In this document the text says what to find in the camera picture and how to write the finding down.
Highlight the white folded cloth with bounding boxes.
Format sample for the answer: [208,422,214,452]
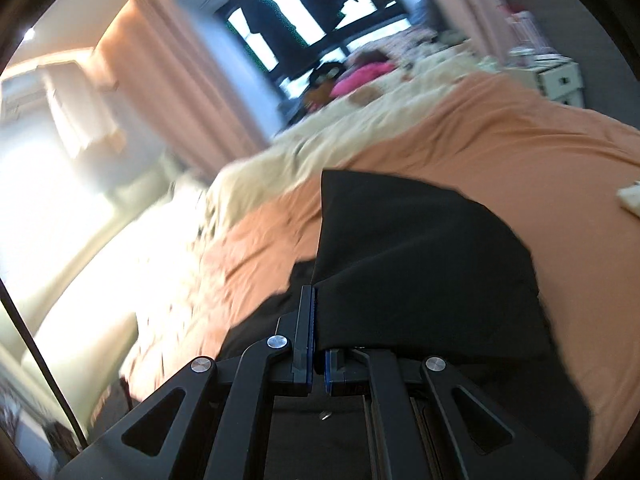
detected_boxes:
[616,185,640,221]

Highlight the floral cloth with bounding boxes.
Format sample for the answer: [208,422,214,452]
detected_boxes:
[395,25,441,56]

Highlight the black garment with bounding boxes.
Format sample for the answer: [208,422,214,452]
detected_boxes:
[215,170,593,480]

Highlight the pink curtain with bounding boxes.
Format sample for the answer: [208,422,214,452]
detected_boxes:
[415,0,511,58]
[95,0,273,186]

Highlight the window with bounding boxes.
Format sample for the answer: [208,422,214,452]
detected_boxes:
[215,0,426,76]

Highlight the black cable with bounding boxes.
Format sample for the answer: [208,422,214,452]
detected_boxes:
[0,277,88,451]

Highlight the pink garment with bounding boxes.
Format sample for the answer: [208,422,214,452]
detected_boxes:
[330,60,396,98]

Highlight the orange bed cover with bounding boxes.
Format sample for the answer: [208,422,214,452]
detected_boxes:
[120,71,640,480]

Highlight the cream fluffy blanket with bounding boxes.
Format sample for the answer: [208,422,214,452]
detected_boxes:
[202,42,506,231]

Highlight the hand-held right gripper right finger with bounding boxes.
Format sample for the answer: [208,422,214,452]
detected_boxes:
[324,345,586,480]

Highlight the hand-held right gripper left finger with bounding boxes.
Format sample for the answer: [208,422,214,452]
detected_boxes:
[57,284,318,480]

